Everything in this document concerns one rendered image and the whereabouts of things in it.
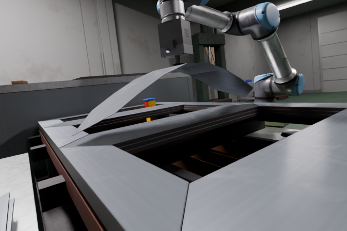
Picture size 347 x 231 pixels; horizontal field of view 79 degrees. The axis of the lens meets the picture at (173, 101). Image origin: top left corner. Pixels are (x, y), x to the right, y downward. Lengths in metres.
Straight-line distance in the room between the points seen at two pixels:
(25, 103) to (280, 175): 1.25
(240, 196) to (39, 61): 3.88
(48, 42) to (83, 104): 2.79
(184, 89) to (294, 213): 1.57
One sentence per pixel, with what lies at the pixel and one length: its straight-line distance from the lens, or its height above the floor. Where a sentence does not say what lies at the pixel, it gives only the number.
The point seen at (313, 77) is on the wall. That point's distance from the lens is 10.21.
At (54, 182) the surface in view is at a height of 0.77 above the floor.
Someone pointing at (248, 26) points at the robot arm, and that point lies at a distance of 1.05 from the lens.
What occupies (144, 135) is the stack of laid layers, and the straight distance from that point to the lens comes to 0.52.
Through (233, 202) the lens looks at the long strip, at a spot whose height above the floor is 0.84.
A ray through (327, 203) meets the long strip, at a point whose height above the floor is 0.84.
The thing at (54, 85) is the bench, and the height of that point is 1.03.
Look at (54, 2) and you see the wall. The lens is 4.34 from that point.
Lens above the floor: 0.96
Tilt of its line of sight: 5 degrees down
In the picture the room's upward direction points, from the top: 6 degrees counter-clockwise
